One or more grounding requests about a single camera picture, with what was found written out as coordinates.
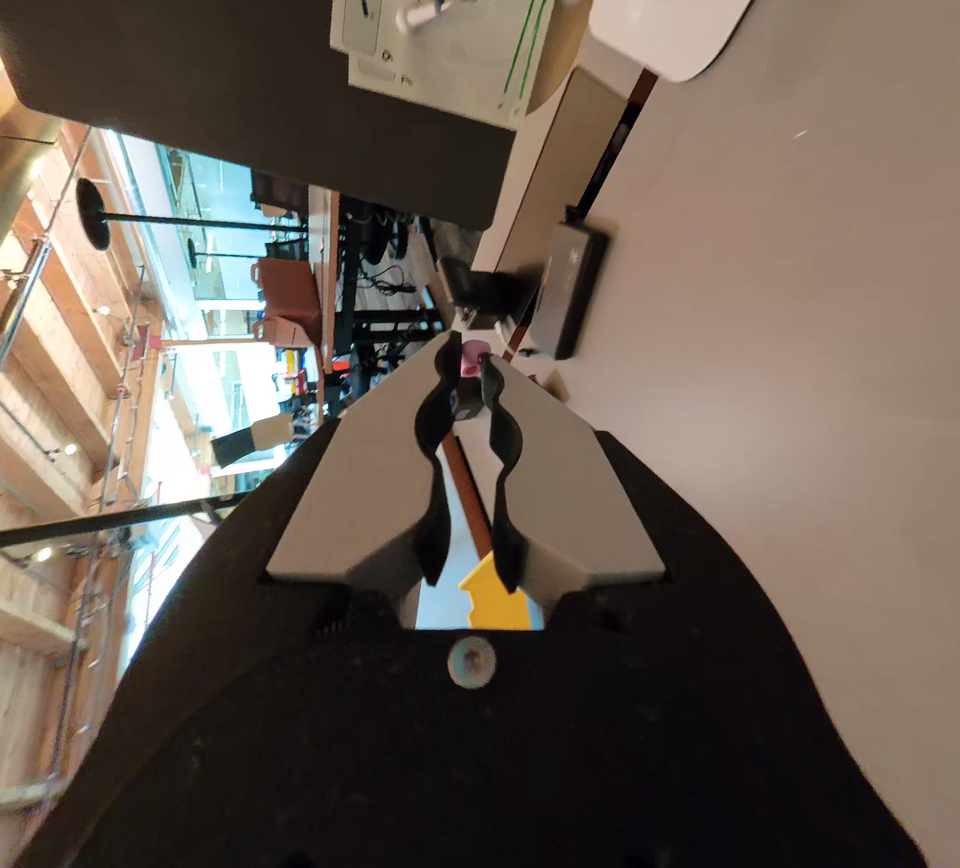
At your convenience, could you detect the open instruction booklet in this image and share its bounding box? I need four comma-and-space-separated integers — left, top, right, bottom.
330, 0, 579, 130

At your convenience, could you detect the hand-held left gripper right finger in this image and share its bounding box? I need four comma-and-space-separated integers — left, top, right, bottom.
478, 353, 668, 615

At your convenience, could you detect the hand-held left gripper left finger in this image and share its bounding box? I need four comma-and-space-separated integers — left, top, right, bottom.
265, 330, 465, 629

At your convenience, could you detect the black box device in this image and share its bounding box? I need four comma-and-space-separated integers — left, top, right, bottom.
437, 257, 528, 330

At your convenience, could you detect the dark partition panel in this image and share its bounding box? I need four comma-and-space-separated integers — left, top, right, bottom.
0, 0, 519, 233

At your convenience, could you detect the white book stand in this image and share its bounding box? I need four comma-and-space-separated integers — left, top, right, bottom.
396, 0, 807, 120

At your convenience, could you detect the work desk with black legs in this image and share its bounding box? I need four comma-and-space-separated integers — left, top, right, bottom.
307, 185, 444, 426

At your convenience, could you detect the black pole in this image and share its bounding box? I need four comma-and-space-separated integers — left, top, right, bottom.
0, 491, 250, 551

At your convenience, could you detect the black flat device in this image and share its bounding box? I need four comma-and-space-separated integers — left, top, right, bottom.
528, 221, 611, 361

